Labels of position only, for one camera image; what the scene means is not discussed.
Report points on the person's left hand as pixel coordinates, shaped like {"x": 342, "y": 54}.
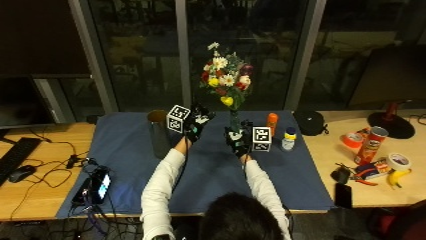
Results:
{"x": 193, "y": 128}

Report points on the person's right hand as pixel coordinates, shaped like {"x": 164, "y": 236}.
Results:
{"x": 237, "y": 141}

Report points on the colourful flower bouquet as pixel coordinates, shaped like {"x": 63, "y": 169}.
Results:
{"x": 227, "y": 78}

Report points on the white marker cube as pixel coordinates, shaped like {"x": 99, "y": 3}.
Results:
{"x": 261, "y": 138}
{"x": 177, "y": 120}

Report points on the orange bottle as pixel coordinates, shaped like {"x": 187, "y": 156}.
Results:
{"x": 272, "y": 123}

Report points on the small clear bottle yellow cap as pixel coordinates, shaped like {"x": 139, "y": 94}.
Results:
{"x": 289, "y": 140}

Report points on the blue table cloth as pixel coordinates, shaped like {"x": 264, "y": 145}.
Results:
{"x": 213, "y": 176}

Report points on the black pouch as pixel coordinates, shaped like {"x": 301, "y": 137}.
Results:
{"x": 309, "y": 122}

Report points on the black key fob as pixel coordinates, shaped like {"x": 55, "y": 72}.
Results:
{"x": 340, "y": 175}

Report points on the red chips can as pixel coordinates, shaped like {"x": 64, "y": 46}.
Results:
{"x": 370, "y": 146}

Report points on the black smartphone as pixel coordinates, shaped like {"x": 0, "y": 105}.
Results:
{"x": 344, "y": 196}

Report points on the smartphone with lit screen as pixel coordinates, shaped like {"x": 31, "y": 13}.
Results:
{"x": 101, "y": 185}

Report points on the blue red snack packet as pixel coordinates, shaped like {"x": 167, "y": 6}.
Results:
{"x": 370, "y": 170}

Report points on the black power bank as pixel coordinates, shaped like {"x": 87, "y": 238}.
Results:
{"x": 81, "y": 193}

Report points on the white tape roll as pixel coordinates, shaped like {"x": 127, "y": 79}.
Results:
{"x": 398, "y": 161}

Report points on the monitor with red stand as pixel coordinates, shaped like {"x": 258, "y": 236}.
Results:
{"x": 390, "y": 80}

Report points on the yellow banana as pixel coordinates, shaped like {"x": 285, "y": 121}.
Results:
{"x": 396, "y": 176}

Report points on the black computer monitor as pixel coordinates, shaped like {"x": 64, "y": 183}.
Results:
{"x": 22, "y": 100}

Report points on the black keyboard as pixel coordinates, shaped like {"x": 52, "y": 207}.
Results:
{"x": 15, "y": 156}

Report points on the black computer mouse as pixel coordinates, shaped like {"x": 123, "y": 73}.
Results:
{"x": 22, "y": 173}

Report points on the black red bag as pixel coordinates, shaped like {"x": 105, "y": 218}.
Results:
{"x": 400, "y": 221}

